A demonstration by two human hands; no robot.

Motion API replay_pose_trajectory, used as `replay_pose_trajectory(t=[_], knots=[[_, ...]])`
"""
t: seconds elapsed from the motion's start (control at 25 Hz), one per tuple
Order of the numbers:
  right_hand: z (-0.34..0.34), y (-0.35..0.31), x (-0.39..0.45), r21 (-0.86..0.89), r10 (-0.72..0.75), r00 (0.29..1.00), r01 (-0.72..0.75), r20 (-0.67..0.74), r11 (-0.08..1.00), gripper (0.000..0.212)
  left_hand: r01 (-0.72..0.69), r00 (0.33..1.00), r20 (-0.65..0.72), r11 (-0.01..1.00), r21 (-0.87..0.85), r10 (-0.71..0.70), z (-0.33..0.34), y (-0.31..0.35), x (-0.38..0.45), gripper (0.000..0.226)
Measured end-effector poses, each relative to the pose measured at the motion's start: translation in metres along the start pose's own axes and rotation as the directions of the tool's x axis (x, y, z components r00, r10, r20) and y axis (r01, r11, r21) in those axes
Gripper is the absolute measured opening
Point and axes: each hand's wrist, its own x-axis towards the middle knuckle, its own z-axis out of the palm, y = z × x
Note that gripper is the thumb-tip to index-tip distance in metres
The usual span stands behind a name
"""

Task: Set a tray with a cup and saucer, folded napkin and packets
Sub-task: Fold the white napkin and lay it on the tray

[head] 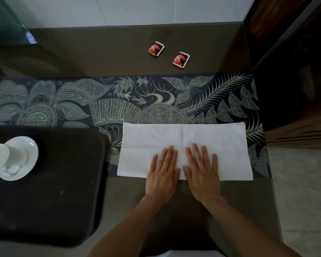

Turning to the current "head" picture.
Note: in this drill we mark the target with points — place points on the person's right hand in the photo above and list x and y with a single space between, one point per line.
203 179

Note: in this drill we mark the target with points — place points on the person's left hand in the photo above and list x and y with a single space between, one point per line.
161 179

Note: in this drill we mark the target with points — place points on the white napkin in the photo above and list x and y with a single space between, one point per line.
224 149

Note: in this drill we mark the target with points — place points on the dark brown tray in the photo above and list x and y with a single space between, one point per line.
56 190

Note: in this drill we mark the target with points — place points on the red sachet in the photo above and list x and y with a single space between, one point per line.
181 59
155 48

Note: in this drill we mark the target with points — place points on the white saucer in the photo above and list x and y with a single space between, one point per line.
26 163

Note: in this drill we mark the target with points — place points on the white cup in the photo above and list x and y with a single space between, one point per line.
0 156

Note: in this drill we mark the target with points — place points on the person's left forearm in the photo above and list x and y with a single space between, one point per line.
125 230

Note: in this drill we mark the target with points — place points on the person's right forearm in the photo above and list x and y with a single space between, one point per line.
246 230

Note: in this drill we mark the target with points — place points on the dark patterned table runner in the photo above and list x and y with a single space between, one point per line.
149 99

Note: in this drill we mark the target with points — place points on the wooden shelf cabinet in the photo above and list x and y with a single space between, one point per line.
297 104

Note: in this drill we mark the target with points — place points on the green glass panel round hole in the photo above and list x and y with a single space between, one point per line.
5 21

